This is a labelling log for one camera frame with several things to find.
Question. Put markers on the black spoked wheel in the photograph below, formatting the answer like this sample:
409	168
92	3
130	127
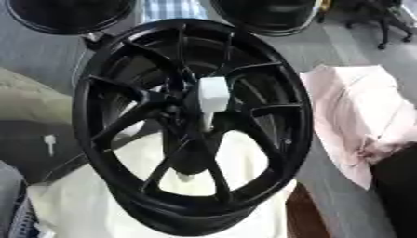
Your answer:
271	93

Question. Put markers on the black round wheel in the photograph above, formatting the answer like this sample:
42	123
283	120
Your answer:
65	14
266	14

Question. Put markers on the pink crumpled cloth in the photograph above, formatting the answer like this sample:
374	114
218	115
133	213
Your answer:
353	114

